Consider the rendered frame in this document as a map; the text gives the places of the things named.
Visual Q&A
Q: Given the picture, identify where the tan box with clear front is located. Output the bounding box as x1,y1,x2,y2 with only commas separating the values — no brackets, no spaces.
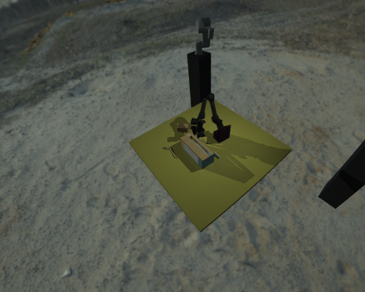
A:
180,132,220,169

